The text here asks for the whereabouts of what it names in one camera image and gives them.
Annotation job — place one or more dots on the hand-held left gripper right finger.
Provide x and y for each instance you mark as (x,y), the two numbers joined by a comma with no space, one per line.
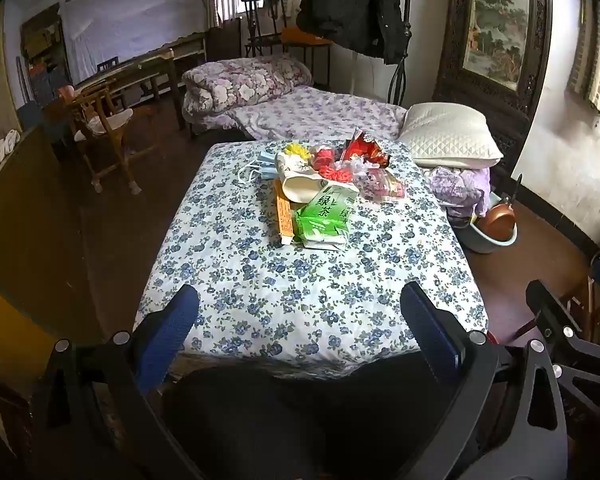
(430,330)

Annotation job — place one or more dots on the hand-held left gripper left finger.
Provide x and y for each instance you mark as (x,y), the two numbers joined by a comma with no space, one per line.
(172,330)

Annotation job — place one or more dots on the green tea packet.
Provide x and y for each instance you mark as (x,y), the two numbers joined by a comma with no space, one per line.
(325,220)

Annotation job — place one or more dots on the clear plastic wrapper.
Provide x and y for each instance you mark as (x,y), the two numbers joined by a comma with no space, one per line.
(380,185)

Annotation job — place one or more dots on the orange cardboard box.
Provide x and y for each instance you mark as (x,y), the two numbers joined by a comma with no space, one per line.
(283,215)

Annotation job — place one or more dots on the red snack bag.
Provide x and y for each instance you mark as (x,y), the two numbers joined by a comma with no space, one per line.
(367,150)

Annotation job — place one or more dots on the blue face mask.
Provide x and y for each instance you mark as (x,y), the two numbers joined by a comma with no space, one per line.
(266,162)

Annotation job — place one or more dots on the red plastic wrapper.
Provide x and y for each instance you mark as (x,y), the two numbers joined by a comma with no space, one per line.
(330,165)

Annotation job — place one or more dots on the white printed pouch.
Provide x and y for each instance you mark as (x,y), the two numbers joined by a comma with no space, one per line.
(300,185)

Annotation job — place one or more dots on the yellow wrapper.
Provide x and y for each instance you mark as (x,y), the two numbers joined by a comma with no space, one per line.
(295,151)

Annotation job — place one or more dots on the brown wooden chair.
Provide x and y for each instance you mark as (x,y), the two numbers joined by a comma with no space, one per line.
(591,310)

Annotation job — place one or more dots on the light blue basin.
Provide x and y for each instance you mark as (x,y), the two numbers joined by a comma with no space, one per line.
(485,245)

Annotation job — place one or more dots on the copper frying pan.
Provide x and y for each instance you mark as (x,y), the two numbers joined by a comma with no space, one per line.
(497,222)

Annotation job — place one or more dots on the blue floral quilt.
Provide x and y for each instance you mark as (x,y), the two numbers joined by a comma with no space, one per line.
(280,285)

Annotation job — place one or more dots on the purple cloth pile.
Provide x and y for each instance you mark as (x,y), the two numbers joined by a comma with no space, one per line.
(455,192)

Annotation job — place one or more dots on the person's dark clothing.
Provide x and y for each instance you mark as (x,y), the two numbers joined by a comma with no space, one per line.
(280,420)

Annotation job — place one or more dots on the white quilted pillow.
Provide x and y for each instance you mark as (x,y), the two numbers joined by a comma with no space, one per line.
(447,135)

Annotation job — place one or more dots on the light wooden chair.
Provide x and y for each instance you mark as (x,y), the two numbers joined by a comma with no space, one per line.
(110,130)

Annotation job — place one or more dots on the striped window curtain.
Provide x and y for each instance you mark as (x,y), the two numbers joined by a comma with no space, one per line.
(597,60)

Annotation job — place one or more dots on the purple floral bed sheet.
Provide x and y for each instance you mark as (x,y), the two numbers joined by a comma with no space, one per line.
(320,115)

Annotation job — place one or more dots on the white cloths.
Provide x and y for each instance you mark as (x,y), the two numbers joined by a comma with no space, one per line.
(6,147)

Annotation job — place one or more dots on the black metal coat stand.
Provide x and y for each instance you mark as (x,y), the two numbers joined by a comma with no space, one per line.
(397,80)

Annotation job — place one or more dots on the folded pink floral quilt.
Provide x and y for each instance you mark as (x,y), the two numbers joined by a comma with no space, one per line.
(245,82)

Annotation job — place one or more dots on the long wooden desk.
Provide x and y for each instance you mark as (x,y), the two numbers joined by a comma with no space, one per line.
(130,67)

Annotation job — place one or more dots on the carved wooden screen with painting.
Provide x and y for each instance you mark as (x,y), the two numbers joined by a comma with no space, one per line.
(495,20)

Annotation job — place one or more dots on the orange top table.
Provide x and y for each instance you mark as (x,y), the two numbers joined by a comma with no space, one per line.
(305,37)

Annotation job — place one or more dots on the black jacket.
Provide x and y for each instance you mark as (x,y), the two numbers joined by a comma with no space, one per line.
(350,5)

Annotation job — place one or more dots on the black wooden chair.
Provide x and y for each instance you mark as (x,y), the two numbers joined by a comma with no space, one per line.
(265,0)

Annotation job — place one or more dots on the white wall sheet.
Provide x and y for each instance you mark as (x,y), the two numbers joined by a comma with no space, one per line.
(130,15)

